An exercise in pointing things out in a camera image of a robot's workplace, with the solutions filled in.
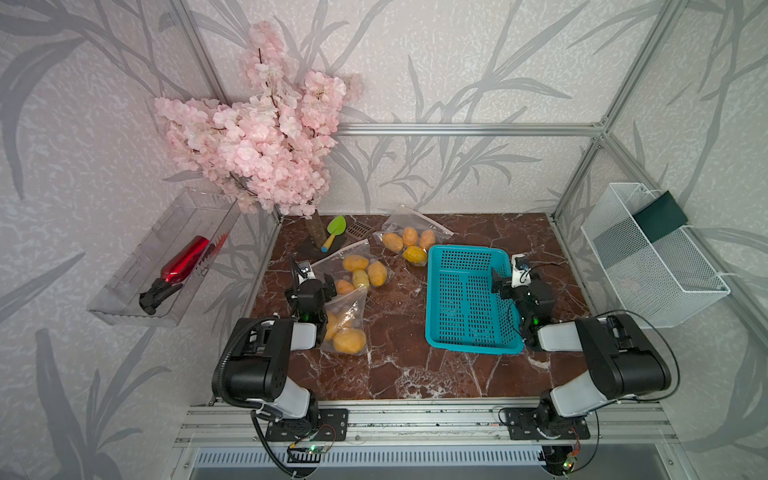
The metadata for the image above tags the yellow orange potato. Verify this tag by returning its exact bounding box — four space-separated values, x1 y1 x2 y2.
335 279 356 296

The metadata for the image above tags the clear dotted zipper bag front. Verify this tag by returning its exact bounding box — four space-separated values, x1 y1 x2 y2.
320 288 368 356

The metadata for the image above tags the clear dotted zipper bag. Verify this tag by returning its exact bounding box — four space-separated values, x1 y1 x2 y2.
320 288 368 356
374 205 455 267
311 240 394 296

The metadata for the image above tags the green potato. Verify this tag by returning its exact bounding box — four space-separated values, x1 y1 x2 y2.
352 269 371 290

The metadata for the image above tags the clear dotted zipper bag back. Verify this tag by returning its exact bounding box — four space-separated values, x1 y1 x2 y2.
374 205 455 267

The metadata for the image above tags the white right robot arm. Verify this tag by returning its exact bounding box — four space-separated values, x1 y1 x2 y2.
491 275 673 440

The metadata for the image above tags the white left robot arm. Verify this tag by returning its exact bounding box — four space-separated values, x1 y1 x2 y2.
212 274 336 428

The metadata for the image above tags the teal plastic basket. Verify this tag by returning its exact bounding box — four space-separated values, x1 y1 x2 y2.
425 245 524 355

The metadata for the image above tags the red black hair dryer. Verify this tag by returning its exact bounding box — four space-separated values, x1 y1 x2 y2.
139 235 210 315

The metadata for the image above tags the artificial pink blossom tree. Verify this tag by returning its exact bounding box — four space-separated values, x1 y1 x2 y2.
154 22 362 219

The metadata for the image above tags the dark green card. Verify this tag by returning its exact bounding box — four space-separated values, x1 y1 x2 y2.
633 191 689 243

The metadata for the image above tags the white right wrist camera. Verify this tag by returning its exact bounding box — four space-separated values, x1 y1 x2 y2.
511 254 531 287

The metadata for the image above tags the black square tree base plate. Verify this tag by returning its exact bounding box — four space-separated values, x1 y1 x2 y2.
295 234 348 262

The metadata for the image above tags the green toy shovel yellow handle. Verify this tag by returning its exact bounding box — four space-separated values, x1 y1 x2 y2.
321 215 347 253

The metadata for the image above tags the white wire mesh basket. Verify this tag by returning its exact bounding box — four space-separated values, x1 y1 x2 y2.
581 182 731 329

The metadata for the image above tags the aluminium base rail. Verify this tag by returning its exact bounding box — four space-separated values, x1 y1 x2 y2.
174 397 679 448

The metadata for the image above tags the clear acrylic wall shelf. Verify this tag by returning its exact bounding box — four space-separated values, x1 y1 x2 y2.
87 188 240 328

